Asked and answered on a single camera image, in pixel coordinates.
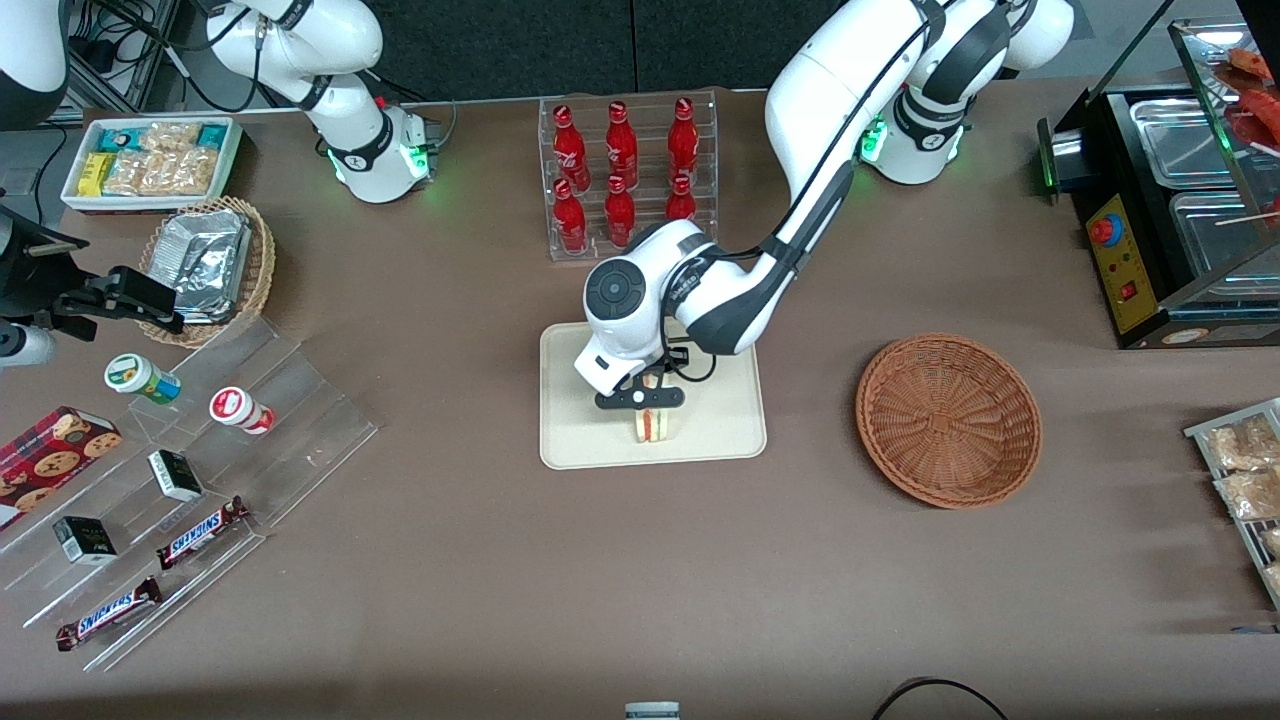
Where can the red chocolate chip cookie box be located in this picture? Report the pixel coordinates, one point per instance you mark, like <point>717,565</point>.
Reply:
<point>50,462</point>

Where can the teal snack pack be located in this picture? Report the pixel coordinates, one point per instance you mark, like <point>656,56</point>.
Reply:
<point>212,135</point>
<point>118,137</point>

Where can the yellow snack pack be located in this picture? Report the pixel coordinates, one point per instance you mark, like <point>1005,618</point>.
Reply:
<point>95,172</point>

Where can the small black carton box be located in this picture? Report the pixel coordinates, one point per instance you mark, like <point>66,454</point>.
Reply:
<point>85,540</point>
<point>175,475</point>

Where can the red lid yogurt cup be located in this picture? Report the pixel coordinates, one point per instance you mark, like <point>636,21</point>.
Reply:
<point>240,410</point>

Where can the silver foil wrapped package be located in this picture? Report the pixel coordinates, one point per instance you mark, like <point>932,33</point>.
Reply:
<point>195,232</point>
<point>200,285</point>

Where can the Snickers chocolate bar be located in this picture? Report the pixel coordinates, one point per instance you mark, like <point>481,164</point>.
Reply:
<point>203,532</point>
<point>108,612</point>

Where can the black glass food warmer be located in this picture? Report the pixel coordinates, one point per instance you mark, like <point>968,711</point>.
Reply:
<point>1125,260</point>

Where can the empty brown wicker basket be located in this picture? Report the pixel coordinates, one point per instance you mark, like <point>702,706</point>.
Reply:
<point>948,420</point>

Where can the clear acrylic stepped shelf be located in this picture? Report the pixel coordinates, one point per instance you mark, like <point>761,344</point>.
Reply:
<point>300,420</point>

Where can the red cola bottle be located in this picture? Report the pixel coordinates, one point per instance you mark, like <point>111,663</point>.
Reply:
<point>621,140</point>
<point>681,200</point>
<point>570,220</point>
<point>619,212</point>
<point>683,135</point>
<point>567,140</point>

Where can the red sausage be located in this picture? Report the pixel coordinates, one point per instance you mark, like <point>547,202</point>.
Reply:
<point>1250,65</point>
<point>1262,112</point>

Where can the clear acrylic bottle rack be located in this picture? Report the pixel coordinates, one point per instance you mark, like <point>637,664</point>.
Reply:
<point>640,250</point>

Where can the clear bag of pastry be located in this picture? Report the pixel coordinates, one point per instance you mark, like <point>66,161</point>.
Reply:
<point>1250,493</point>
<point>1275,578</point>
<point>1272,542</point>
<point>1238,445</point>

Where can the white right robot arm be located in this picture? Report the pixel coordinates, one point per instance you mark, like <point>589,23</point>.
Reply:
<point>350,120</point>

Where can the triangular sandwich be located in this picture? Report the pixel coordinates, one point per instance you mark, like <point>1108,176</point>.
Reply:
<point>655,427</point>

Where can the cream rectangular plastic tray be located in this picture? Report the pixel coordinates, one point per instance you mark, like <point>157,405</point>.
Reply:
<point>720,420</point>

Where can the clear bag of crackers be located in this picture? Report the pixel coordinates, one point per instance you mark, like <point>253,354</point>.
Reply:
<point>125,175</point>
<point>185,170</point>
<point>170,136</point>

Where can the wicker basket holding foil packs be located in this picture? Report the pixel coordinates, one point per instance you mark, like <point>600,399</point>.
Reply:
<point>258,270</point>

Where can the tray of wrapped snacks right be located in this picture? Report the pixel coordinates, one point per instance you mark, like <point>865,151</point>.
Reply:
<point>1200,432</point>

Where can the green lid sunflower cup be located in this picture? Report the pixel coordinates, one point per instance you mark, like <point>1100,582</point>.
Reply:
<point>138,377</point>

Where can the grey white cylindrical object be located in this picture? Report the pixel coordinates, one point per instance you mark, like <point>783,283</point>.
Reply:
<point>652,711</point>

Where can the white snack bin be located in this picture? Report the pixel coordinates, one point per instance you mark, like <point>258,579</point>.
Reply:
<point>72,190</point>

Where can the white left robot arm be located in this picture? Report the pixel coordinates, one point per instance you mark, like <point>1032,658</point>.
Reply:
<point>830,100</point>

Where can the steel food pan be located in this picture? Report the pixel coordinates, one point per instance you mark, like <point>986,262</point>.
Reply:
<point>1225,235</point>
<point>1180,140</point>

